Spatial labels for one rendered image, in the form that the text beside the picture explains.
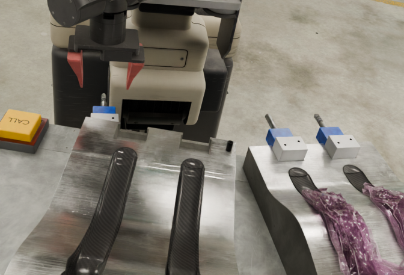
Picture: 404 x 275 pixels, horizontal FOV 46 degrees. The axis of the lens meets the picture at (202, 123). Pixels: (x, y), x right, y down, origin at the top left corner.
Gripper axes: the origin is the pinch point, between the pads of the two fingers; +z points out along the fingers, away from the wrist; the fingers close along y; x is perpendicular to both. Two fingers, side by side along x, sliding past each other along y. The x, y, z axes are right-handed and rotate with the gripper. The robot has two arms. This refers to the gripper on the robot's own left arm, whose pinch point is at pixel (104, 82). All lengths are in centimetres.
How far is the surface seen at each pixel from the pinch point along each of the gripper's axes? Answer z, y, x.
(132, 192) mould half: 4.1, 4.1, -21.9
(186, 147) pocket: 6.1, 14.2, -9.5
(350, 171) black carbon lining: 7.2, 44.3, -14.0
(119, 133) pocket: 5.7, 2.7, -6.9
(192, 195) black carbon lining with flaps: 4.4, 13.1, -22.2
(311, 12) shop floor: 92, 155, 238
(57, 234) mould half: 1.8, -5.7, -31.0
